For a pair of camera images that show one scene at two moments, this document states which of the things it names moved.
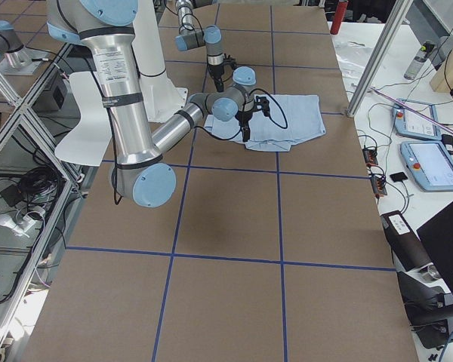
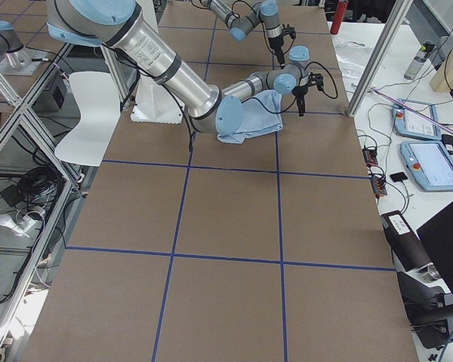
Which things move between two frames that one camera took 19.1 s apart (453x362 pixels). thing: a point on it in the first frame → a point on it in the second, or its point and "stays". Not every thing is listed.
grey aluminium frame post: (380, 54) stays
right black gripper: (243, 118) → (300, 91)
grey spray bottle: (418, 60) stays
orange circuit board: (370, 156) stays
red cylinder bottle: (340, 15) stays
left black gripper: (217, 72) → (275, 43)
